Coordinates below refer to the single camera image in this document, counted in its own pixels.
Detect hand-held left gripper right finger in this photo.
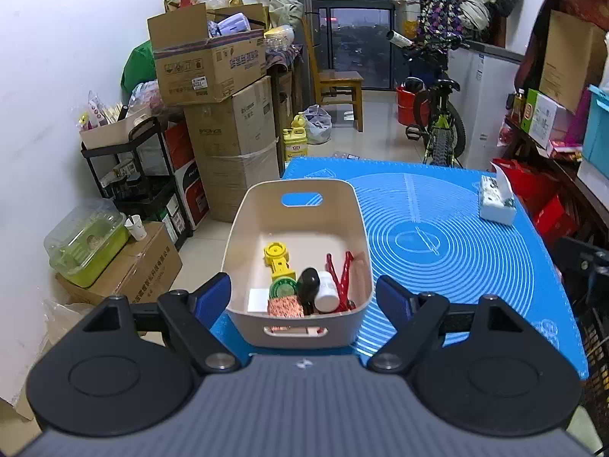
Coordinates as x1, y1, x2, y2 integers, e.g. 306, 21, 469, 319
367, 275, 526, 374

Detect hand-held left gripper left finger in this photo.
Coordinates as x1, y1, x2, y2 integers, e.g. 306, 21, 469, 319
83, 272, 241, 375

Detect white rectangular block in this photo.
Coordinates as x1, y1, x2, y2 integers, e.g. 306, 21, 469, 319
250, 288, 274, 314

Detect red action figure toy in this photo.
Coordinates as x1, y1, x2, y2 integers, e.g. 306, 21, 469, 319
326, 250, 357, 312

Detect white plastic bottle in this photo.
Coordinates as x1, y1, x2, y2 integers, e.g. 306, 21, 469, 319
314, 271, 340, 314

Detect green round lid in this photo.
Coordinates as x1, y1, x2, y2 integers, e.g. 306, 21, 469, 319
269, 278, 300, 302

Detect pink sponge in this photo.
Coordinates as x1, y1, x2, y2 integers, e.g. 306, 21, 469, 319
267, 297, 305, 334

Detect yellow plastic toy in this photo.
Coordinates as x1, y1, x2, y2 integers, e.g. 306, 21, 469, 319
263, 242, 297, 284

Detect black oval object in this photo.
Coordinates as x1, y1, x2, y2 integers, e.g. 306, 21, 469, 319
296, 267, 320, 316

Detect beige plastic storage bin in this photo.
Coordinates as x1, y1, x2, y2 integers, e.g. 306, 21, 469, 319
221, 178, 373, 349

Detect blue silicone mat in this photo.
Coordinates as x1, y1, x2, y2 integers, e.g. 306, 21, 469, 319
209, 156, 588, 382

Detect printed brown cardboard box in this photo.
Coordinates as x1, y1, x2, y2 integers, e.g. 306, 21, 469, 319
54, 221, 184, 308

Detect green and white carton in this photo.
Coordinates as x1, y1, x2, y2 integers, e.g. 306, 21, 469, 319
159, 195, 188, 239

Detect white paper cup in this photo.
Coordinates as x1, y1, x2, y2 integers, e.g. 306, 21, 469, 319
124, 216, 147, 242

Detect white and red appliance box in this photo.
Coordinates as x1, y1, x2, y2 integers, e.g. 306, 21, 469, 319
171, 162, 211, 229

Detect black rolling cart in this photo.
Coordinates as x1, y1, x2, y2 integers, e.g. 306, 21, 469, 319
80, 117, 196, 251

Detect green container with clear lid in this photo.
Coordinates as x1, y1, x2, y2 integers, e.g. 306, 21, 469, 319
44, 207, 131, 289

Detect white tissue pack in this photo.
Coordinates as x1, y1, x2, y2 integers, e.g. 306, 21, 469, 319
478, 162, 518, 226

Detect clear bag of wood shavings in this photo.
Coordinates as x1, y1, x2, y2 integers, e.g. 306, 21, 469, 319
43, 297, 103, 348

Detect red cardboard box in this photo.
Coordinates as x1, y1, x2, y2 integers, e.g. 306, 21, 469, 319
164, 121, 196, 172

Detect green and black bicycle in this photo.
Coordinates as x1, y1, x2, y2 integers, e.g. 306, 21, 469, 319
387, 31, 469, 168

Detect yellow plastic jug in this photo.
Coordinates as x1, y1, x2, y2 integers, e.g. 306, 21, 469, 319
282, 114, 311, 177

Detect tall brown cardboard box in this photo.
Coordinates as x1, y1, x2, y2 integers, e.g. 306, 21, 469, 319
183, 76, 277, 158

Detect red gift box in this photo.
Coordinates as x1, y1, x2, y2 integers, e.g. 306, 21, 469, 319
533, 195, 579, 248

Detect red gift bag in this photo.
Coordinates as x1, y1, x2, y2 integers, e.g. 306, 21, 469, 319
492, 158, 557, 210

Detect white plastic bag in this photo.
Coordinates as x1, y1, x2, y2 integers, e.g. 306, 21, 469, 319
302, 104, 333, 144

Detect red bucket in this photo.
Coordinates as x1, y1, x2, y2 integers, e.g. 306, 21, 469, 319
396, 78, 431, 127

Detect white chest freezer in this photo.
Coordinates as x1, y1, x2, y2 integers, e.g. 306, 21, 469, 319
447, 40, 524, 172

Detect dark wooden shelf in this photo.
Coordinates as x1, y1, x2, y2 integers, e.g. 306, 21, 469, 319
502, 114, 609, 258

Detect snack packets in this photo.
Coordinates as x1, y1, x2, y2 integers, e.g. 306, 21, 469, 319
78, 89, 129, 131

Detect wooden chair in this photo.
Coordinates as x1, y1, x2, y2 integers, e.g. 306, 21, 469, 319
304, 16, 365, 133

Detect open taped cardboard box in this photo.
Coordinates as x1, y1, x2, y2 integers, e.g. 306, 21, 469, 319
147, 2, 268, 107

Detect green product box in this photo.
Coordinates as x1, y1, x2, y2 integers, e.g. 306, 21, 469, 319
520, 88, 540, 134

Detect flat cardboard sheet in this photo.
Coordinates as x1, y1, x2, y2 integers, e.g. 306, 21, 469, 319
0, 397, 43, 457

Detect white product box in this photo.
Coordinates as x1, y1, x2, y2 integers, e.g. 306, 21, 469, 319
532, 93, 572, 149

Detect green bag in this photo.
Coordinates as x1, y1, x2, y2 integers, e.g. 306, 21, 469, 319
120, 40, 158, 105

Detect light blue storage box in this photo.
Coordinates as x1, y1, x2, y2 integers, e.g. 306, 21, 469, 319
581, 85, 609, 165

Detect white and purple package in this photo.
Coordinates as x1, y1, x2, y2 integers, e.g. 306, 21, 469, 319
208, 13, 250, 38

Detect glass balcony door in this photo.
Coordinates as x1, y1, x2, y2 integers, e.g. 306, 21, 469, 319
304, 0, 429, 91

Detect white plastic container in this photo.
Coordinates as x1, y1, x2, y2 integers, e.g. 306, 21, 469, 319
394, 0, 422, 39

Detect patterned fabric bag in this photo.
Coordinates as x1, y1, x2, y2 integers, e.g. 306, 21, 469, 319
419, 0, 464, 53

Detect large flat cardboard box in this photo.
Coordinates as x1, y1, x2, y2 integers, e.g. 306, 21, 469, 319
537, 10, 607, 115

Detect beige bin with handle slot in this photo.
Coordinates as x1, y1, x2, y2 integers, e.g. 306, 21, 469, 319
78, 105, 155, 150

